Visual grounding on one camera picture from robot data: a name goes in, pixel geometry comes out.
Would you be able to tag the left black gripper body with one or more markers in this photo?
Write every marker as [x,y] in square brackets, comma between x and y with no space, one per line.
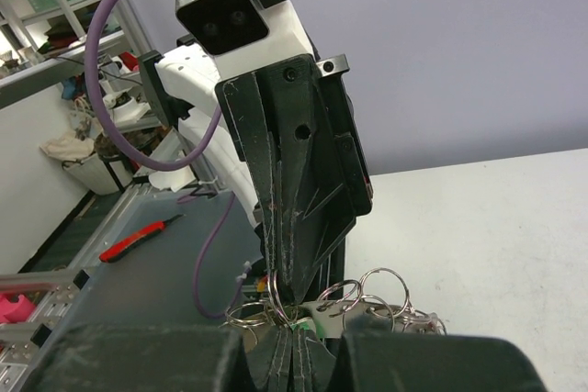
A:
[340,111]

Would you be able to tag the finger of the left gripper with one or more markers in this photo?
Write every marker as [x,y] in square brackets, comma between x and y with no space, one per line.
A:
[308,204]

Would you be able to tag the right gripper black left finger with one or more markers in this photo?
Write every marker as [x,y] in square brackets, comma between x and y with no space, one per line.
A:
[144,358]

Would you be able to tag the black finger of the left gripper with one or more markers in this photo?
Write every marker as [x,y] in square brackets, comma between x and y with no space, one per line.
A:
[249,105]

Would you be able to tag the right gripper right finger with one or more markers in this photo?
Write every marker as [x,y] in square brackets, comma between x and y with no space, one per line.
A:
[374,358]

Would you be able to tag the silver round keyring disc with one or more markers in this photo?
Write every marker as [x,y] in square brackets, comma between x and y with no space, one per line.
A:
[345,306]

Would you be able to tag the green tagged key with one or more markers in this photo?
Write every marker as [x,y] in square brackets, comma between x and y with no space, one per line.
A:
[318,326]

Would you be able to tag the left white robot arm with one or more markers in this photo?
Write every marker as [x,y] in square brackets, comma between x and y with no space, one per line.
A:
[181,84]

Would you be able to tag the pink plastic part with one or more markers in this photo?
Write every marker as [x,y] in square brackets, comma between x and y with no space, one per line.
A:
[15,308]

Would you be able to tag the white storage shelf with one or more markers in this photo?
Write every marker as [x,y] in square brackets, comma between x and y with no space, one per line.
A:
[46,40]

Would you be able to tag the aluminium front rail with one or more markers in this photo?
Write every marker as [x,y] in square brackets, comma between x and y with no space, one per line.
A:
[53,282]

